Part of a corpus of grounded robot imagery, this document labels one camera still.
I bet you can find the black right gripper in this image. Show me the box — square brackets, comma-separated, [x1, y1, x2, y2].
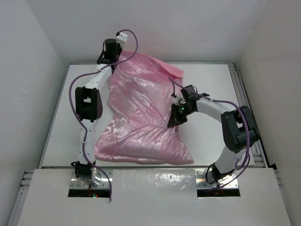
[168, 103, 195, 129]

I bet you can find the pink pillowcase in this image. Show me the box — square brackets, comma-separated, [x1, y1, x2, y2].
[94, 51, 193, 165]

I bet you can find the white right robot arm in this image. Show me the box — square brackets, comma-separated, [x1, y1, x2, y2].
[167, 85, 260, 184]

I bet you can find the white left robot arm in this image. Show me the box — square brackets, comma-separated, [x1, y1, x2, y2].
[69, 36, 127, 185]

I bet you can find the white front cover board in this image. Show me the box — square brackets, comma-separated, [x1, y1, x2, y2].
[18, 168, 290, 226]

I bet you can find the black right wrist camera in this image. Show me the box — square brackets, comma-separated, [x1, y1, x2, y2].
[173, 95, 185, 105]

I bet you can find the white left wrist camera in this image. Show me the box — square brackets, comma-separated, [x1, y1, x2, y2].
[116, 32, 127, 49]

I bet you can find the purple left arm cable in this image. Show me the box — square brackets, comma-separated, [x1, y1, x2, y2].
[69, 29, 139, 203]

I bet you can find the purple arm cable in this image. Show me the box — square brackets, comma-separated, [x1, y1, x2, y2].
[168, 77, 251, 189]
[69, 29, 139, 203]

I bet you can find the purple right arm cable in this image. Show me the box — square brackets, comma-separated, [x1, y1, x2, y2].
[168, 77, 251, 189]

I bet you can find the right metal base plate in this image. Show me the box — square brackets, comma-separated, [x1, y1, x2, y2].
[195, 169, 239, 189]

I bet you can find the metal base plate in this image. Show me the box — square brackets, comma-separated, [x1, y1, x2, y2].
[69, 169, 112, 190]
[195, 169, 239, 189]

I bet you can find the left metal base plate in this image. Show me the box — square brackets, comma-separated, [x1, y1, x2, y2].
[69, 169, 112, 190]

